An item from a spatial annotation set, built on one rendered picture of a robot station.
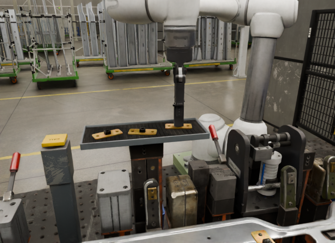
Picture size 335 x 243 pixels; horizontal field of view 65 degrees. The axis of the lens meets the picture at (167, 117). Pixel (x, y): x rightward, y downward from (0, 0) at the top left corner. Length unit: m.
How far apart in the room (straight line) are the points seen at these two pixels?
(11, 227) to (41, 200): 0.67
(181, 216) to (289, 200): 0.31
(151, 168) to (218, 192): 0.22
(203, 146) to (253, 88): 0.36
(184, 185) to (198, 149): 0.65
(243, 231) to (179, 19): 0.55
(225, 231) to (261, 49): 0.78
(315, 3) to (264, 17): 2.15
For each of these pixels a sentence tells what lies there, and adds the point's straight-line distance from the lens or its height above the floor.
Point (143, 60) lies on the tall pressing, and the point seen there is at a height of 0.44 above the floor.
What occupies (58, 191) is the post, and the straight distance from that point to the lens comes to 0.87.
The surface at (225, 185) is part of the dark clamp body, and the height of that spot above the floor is 1.06.
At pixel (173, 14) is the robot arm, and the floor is 1.49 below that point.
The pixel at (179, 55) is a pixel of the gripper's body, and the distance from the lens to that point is 0.74.
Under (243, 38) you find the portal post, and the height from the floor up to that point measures 1.05.
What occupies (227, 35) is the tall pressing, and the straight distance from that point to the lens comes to 8.82.
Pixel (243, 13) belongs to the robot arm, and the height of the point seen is 1.51.
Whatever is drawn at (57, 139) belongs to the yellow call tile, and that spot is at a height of 1.16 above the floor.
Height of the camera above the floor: 1.47
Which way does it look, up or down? 20 degrees down
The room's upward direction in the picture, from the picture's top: straight up
